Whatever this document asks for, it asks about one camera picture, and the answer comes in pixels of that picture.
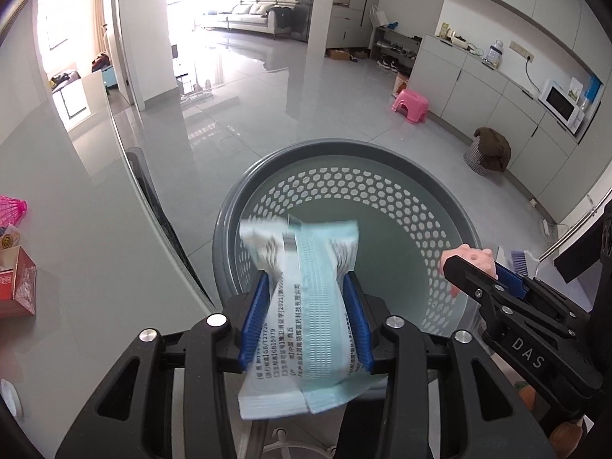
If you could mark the red toothpaste box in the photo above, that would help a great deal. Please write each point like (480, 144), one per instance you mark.
(17, 283)

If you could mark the pink pig toy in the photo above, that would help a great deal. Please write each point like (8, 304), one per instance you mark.
(483, 259)

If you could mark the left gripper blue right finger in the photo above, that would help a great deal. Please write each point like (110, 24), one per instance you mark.
(359, 324)

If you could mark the white bottle on cabinet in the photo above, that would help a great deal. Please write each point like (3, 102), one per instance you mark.
(494, 55)

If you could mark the dark refrigerator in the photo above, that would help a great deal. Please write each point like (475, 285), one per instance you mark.
(302, 13)

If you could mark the white microwave oven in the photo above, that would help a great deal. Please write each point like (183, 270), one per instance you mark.
(561, 105)

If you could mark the cardboard box on floor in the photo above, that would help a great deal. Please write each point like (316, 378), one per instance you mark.
(338, 54)

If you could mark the pink shuttlecock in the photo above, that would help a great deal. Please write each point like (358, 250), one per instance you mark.
(12, 211)

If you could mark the grey sofa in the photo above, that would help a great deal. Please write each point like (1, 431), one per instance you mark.
(270, 17)

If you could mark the white sideboard cabinet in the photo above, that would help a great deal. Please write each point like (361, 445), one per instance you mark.
(467, 94)

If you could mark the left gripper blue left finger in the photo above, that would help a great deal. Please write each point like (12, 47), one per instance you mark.
(254, 321)

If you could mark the pink snack wrapper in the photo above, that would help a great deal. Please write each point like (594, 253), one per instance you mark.
(9, 237)

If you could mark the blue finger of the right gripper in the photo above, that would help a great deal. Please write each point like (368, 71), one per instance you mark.
(469, 279)
(512, 282)

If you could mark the blue white mask package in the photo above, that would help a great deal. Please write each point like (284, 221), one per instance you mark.
(305, 360)

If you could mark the open shoe rack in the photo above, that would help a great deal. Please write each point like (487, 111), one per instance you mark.
(394, 51)

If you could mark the brown plush on basket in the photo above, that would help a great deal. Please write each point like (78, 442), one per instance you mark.
(488, 153)

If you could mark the white round cap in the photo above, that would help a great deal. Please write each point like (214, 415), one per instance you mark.
(11, 399)

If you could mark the grey perforated trash basket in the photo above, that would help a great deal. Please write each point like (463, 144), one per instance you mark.
(406, 218)

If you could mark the pink plastic stool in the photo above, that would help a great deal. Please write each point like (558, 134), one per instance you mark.
(415, 105)

